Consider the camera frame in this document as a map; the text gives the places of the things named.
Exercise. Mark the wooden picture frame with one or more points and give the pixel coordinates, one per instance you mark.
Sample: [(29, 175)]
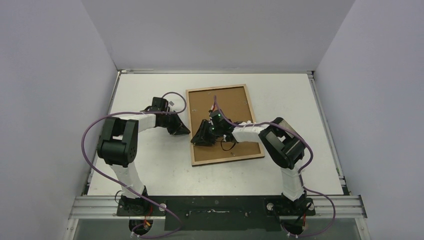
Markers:
[(255, 116)]

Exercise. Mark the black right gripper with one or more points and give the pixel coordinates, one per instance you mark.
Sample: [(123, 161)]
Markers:
[(209, 131)]

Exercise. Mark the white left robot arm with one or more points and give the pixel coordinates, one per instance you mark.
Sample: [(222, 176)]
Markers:
[(118, 146)]

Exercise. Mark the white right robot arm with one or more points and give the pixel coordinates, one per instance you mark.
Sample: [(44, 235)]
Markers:
[(278, 138)]

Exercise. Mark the aluminium rail front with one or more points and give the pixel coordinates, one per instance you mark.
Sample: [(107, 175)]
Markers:
[(106, 207)]

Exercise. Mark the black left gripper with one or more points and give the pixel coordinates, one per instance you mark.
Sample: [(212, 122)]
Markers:
[(179, 128)]

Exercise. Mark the brown frame backing board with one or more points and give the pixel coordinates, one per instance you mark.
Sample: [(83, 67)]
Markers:
[(235, 106)]

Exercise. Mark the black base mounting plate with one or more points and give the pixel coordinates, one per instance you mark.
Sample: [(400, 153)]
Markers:
[(218, 213)]

